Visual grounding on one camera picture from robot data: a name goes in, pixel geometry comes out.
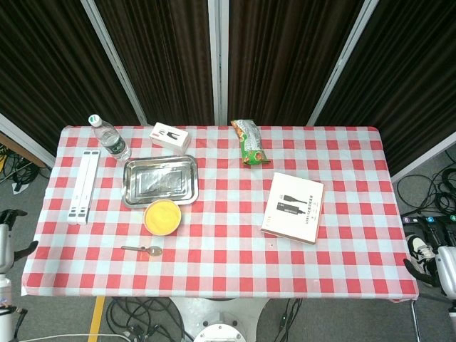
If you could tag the metal table leg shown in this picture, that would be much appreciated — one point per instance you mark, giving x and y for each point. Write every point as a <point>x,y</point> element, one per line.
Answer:
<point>415,320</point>

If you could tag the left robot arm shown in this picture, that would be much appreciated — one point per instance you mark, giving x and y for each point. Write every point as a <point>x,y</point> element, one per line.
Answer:
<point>5,320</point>

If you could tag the beige bowl of orange powder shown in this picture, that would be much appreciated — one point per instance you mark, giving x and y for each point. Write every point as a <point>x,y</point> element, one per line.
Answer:
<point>156,232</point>

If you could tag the red white checked tablecloth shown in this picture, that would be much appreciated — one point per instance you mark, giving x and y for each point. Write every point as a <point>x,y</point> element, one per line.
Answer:
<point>231,231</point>

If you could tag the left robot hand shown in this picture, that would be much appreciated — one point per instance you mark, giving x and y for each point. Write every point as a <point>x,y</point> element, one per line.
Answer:
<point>5,246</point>

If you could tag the white partition base rail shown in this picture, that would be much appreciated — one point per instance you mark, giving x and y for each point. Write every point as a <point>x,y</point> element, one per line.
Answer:
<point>25,140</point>
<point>427,158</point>

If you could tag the stainless steel rectangular tray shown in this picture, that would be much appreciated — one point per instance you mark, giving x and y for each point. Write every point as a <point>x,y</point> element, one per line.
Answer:
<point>160,181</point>

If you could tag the clear plastic water bottle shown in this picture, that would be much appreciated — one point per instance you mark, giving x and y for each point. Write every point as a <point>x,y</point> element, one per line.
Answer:
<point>110,140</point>

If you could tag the long white slim box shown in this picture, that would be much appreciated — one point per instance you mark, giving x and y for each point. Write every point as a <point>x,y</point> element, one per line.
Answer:
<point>89,185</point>
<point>80,185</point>

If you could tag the green snack bag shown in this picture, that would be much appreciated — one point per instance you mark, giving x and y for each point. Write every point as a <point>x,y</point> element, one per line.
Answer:
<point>253,142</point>

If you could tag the small white product box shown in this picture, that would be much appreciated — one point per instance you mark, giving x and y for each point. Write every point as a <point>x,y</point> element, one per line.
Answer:
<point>169,137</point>

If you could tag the white partition post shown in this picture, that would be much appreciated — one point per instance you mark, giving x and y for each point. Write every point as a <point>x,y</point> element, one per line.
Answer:
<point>112,53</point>
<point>345,53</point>
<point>218,53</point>

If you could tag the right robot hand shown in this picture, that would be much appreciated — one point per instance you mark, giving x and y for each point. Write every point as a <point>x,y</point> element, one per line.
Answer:
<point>447,267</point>

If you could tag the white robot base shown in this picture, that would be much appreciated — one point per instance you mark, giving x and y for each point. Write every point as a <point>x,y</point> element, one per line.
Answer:
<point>221,320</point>

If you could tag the black white sneaker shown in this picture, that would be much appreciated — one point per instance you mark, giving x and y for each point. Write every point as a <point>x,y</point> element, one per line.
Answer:
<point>420,247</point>

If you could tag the metal spoon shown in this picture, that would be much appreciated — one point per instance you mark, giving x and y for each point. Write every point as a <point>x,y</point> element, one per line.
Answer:
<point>155,251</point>

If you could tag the dark brown curtain panel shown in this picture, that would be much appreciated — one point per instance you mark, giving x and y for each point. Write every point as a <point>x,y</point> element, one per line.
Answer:
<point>285,53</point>
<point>53,53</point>
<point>167,53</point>
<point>409,71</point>

